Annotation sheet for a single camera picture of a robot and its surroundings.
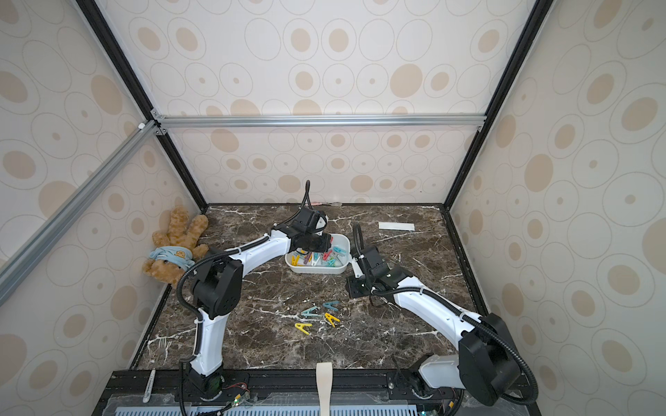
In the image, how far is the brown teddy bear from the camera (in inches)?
35.8

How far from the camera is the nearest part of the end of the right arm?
1.96 feet

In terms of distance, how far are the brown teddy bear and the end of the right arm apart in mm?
640

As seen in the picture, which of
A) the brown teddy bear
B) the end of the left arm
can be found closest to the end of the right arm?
the end of the left arm
